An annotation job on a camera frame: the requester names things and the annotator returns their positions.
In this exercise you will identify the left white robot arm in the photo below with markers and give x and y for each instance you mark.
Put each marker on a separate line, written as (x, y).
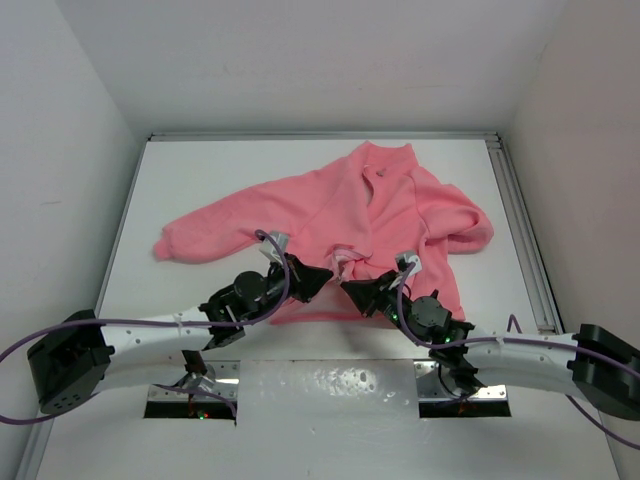
(84, 355)

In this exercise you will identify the aluminium frame rail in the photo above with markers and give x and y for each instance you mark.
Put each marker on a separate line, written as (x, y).
(541, 296)
(322, 135)
(39, 434)

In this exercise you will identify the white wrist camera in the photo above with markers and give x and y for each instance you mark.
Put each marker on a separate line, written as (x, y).
(408, 260)
(273, 246)

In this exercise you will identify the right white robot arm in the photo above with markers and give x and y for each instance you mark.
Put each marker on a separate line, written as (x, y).
(592, 364)

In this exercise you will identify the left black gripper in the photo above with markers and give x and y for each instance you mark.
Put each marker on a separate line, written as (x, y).
(305, 279)

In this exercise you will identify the pink fleece jacket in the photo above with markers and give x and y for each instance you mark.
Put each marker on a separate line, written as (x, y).
(352, 216)

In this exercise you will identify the aluminium frame rail left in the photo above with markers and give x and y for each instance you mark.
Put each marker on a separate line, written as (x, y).
(39, 434)

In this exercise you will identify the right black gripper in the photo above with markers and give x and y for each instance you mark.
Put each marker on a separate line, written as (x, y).
(370, 294)

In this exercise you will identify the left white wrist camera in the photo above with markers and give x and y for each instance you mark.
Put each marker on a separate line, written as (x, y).
(273, 246)

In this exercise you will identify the aluminium frame rail right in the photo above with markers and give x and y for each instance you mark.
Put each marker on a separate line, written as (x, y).
(541, 296)

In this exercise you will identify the shiny metal base plate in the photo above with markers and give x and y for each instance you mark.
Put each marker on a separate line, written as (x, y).
(342, 379)

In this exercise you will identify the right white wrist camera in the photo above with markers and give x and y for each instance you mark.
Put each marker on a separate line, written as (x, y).
(408, 260)

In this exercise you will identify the aluminium frame rail back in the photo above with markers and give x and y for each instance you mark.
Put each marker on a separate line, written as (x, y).
(322, 135)

